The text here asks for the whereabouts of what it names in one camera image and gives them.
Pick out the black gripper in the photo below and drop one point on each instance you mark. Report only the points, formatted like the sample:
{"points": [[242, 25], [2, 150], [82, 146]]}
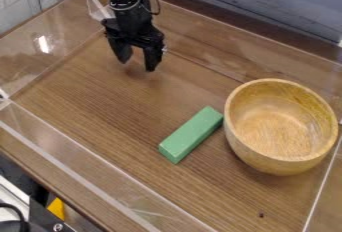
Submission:
{"points": [[130, 28]]}

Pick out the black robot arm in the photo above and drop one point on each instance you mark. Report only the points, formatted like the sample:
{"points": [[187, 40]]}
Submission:
{"points": [[130, 29]]}

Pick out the clear acrylic corner bracket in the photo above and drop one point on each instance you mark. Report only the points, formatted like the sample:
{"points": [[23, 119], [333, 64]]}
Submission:
{"points": [[98, 10]]}

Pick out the clear acrylic tray wall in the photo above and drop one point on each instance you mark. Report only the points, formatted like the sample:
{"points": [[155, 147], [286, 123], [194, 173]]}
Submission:
{"points": [[123, 185]]}

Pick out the green rectangular block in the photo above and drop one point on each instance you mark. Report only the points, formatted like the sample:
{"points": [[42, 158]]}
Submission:
{"points": [[185, 139]]}

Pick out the brown wooden bowl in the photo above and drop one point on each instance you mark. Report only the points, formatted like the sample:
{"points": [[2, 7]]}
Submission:
{"points": [[281, 126]]}

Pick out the yellow tag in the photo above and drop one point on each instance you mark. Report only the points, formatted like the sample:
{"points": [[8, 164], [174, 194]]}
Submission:
{"points": [[56, 208]]}

